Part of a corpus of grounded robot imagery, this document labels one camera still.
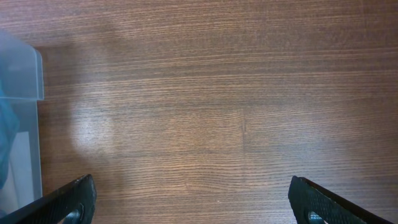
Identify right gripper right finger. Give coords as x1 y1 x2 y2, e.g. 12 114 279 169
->
288 176 392 224

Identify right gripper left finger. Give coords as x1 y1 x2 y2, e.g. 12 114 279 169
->
1 174 97 224

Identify blue denim jeans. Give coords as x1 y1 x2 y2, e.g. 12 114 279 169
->
0 88 20 189

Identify clear plastic storage container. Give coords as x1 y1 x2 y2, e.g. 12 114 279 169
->
1 31 44 217

